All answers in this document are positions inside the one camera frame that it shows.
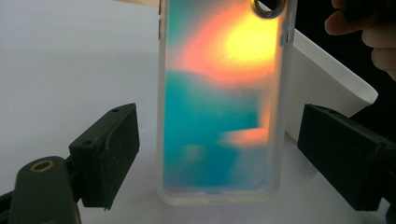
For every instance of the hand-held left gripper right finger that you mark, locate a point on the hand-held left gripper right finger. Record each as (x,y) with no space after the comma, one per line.
(342,155)

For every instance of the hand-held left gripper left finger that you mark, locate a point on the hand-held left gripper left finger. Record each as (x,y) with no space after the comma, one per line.
(109,155)

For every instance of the long white plastic holder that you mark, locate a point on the long white plastic holder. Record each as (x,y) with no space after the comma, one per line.
(320,87)

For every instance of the iridescent translucent phone case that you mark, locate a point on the iridescent translucent phone case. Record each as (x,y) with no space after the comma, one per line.
(218,109)

